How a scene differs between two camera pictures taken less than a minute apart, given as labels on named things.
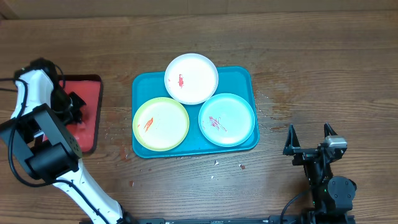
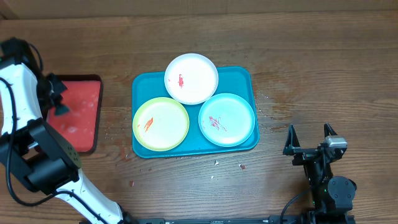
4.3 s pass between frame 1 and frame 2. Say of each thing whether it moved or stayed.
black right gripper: stayed
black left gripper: moved
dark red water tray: stayed
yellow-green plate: stayed
